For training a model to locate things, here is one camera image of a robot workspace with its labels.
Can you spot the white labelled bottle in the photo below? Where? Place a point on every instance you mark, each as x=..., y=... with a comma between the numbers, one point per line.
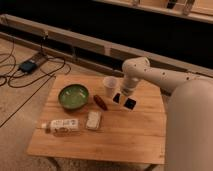
x=61, y=126

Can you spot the wooden table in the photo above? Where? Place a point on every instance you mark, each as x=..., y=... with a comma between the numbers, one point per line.
x=136, y=135

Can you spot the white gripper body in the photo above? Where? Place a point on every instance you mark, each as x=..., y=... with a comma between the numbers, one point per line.
x=128, y=86

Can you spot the power strip with adapter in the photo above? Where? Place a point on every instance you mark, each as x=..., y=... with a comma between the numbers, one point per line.
x=33, y=63

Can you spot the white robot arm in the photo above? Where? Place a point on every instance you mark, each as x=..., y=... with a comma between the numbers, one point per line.
x=189, y=123

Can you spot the black eraser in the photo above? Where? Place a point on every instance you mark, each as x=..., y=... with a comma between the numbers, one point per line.
x=126, y=104

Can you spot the white sponge block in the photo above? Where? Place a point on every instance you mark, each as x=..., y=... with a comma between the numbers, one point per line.
x=93, y=120

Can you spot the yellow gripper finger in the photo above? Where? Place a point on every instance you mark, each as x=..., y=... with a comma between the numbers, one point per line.
x=116, y=98
x=132, y=103

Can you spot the brown oblong object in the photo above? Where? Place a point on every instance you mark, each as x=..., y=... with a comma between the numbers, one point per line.
x=99, y=101

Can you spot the green bowl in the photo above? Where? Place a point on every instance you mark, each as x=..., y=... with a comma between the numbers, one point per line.
x=73, y=96

